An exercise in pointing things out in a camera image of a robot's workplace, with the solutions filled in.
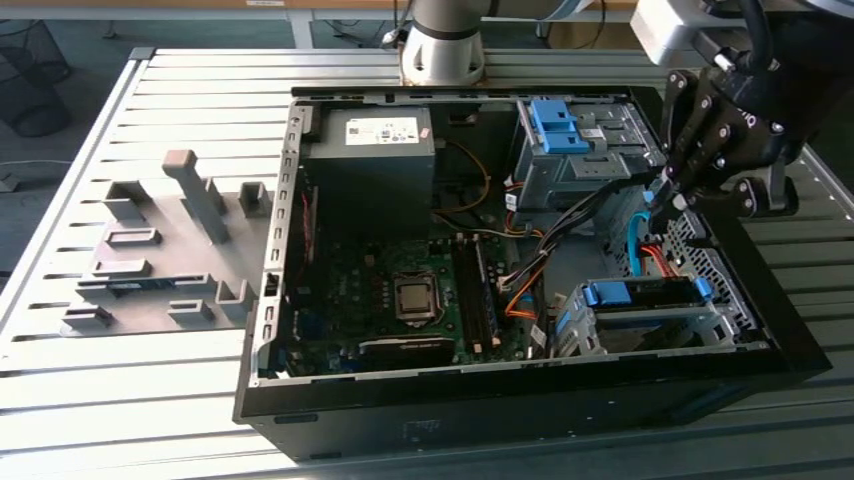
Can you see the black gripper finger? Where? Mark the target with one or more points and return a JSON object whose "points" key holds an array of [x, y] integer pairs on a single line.
{"points": [[743, 197], [687, 140]]}

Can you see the hard disk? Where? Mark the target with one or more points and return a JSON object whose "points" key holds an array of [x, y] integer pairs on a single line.
{"points": [[660, 292]]}

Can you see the black graphics card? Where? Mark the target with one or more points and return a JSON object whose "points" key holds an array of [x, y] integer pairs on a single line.
{"points": [[407, 352]]}

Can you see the black PC case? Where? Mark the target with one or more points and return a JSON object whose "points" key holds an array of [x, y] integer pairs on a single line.
{"points": [[467, 415]]}

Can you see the metal optical drive cage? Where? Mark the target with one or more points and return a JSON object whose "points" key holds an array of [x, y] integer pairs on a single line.
{"points": [[587, 175]]}

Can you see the green motherboard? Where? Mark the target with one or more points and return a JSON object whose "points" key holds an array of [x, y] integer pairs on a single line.
{"points": [[360, 300]]}

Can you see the white frame desk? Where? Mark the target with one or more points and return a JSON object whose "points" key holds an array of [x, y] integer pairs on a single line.
{"points": [[300, 25]]}

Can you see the blue drive latch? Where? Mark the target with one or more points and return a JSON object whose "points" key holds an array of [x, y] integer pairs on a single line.
{"points": [[556, 130]]}

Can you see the black mesh waste bin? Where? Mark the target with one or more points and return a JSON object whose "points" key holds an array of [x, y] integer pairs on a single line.
{"points": [[33, 100]]}

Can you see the silver CPU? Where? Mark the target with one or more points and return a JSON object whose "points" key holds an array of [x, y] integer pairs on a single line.
{"points": [[416, 297]]}

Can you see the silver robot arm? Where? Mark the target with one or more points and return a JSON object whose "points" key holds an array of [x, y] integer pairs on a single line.
{"points": [[440, 55]]}

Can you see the grey floor block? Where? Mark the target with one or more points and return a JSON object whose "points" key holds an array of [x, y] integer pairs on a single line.
{"points": [[8, 182]]}

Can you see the CPU socket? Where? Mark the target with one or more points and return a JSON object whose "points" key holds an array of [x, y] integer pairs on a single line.
{"points": [[416, 317]]}

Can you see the grey parts rack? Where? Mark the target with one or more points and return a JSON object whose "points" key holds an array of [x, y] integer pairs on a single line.
{"points": [[167, 260]]}

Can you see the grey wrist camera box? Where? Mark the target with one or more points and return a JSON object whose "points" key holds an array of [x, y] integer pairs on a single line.
{"points": [[667, 30]]}

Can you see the metal disk bay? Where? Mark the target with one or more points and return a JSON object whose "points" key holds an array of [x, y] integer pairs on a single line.
{"points": [[660, 312]]}

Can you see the black RAM stick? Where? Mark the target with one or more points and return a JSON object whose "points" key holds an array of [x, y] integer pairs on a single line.
{"points": [[488, 300]]}

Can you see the grey power supply unit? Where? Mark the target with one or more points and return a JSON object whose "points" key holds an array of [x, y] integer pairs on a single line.
{"points": [[373, 185]]}

